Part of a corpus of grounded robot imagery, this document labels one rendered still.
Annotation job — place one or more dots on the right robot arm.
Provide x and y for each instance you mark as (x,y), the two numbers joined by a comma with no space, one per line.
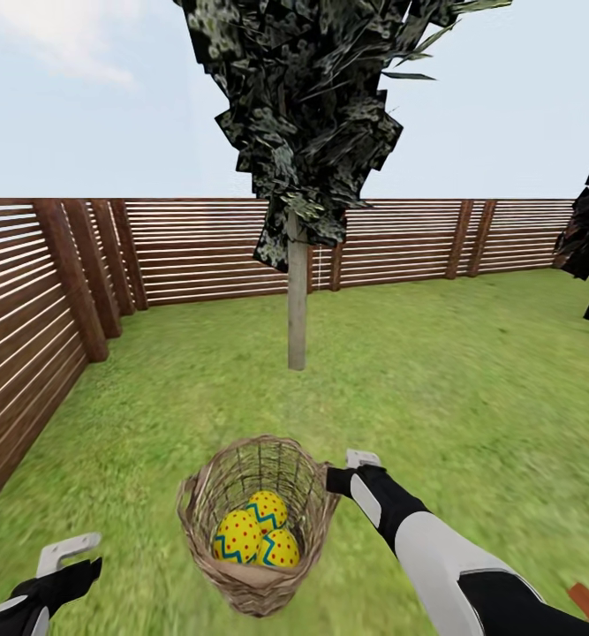
(465,590)

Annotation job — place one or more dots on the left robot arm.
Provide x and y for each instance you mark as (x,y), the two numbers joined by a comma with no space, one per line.
(34,602)

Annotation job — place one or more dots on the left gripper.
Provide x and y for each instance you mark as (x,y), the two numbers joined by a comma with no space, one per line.
(71,583)

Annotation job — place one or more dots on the wicker basket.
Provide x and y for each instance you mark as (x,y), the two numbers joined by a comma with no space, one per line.
(250,589)

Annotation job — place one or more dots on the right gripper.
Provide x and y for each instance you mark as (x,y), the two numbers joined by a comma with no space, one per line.
(336,480)

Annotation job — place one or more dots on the easter egg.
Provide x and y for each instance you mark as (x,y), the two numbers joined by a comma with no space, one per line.
(238,537)
(266,506)
(278,547)

